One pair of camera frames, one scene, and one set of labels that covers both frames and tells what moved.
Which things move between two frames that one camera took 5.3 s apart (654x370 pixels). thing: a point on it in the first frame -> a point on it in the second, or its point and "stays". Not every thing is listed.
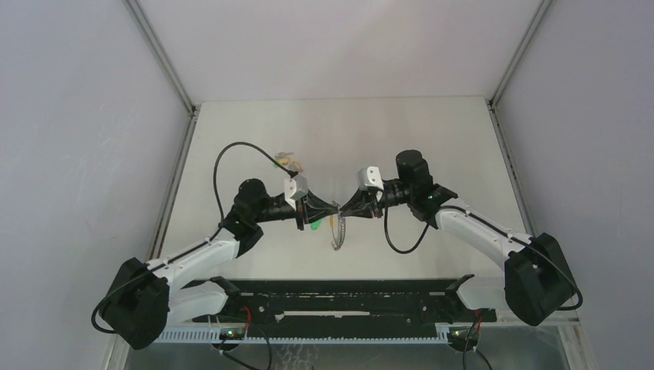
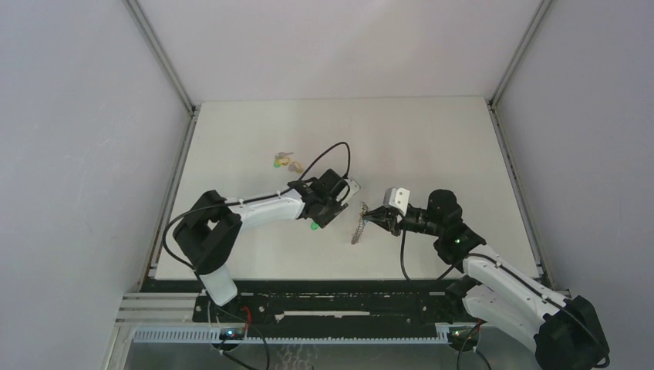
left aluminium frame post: (192, 106) stays
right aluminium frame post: (502, 139) stays
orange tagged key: (296, 166) stays
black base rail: (350, 304) stays
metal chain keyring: (343, 233) -> (361, 223)
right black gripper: (357, 206) -> (385, 219)
